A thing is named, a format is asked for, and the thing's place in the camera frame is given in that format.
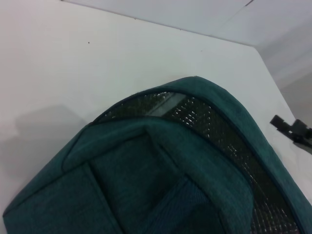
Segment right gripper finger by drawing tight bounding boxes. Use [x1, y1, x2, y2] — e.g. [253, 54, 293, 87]
[290, 118, 312, 144]
[270, 114, 291, 132]

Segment dark teal lunch bag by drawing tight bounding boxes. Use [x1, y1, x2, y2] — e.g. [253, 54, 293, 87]
[2, 76, 305, 234]

